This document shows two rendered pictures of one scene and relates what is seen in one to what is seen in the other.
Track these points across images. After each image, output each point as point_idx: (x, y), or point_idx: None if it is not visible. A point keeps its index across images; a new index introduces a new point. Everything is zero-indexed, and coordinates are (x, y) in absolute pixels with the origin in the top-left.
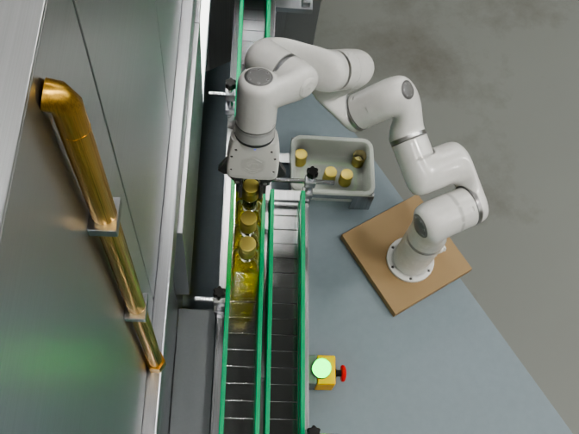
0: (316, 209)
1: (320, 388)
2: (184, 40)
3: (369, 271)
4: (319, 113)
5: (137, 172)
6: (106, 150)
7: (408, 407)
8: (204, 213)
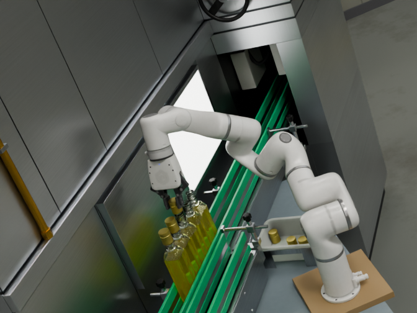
0: (282, 269)
1: None
2: (134, 120)
3: (305, 299)
4: (303, 213)
5: (23, 108)
6: None
7: None
8: None
